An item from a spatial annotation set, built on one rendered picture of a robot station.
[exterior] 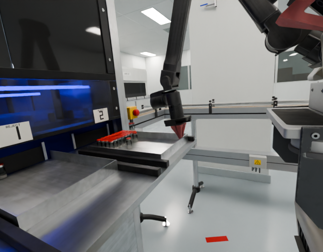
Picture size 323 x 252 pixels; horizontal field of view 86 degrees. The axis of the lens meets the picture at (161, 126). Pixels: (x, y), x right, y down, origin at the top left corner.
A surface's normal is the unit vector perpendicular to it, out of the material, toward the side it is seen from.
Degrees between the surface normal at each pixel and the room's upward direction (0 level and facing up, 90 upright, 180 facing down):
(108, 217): 0
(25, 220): 90
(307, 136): 90
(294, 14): 78
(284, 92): 90
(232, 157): 90
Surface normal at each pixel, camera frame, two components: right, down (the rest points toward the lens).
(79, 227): -0.08, -0.98
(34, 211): 0.89, 0.02
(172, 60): -0.36, 0.05
